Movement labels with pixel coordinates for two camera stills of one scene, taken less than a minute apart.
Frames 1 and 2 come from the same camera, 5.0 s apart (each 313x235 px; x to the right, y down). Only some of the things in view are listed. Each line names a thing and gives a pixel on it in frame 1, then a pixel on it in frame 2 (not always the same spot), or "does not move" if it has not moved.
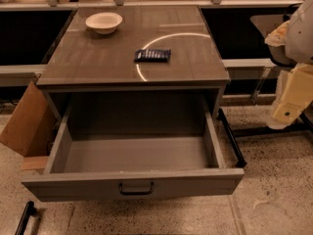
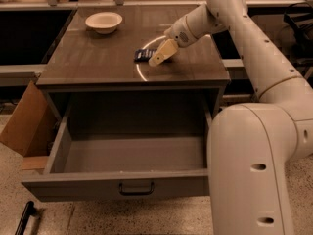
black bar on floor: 29,210 does not move
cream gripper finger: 296,97 -> 180,31
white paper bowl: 104,23 does not move
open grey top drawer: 134,166 does not move
